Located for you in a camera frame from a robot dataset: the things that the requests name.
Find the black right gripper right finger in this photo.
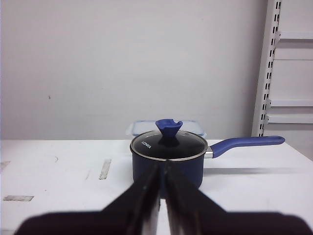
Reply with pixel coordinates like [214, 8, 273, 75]
[164, 161, 313, 235]

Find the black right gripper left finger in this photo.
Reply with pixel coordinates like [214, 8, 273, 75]
[15, 164, 160, 235]

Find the dark blue saucepan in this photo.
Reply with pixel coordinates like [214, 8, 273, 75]
[130, 136, 285, 198]

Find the glass pot lid blue knob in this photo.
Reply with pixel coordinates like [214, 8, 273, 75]
[130, 118, 208, 161]

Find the clear plastic container blue rim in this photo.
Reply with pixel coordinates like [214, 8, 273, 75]
[125, 120, 206, 138]

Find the white slotted shelf rack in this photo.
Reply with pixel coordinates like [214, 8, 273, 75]
[251, 0, 313, 136]

